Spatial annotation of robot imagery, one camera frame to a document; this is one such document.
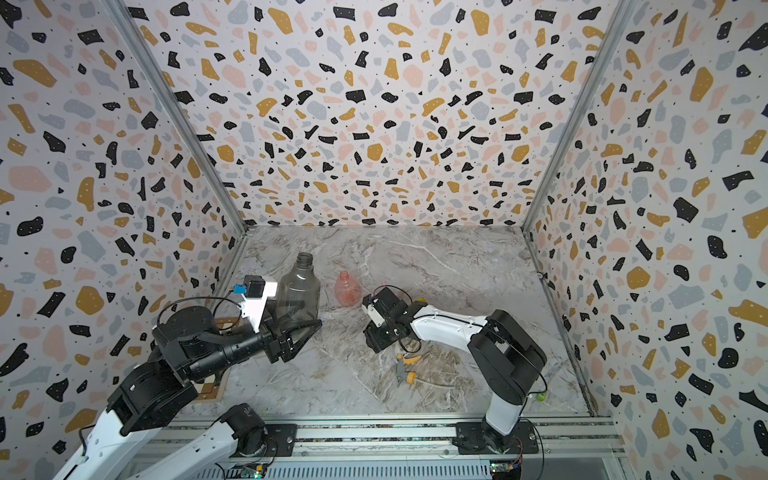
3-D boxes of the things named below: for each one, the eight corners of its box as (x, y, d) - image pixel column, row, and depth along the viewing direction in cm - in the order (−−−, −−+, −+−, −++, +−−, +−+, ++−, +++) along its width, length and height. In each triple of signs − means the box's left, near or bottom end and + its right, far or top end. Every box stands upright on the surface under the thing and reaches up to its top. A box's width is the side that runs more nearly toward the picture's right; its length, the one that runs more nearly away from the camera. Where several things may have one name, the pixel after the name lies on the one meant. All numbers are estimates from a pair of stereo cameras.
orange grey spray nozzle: (396, 386, 85) (396, 383, 83) (396, 357, 90) (396, 354, 88) (421, 386, 85) (422, 383, 83) (420, 358, 90) (421, 354, 88)
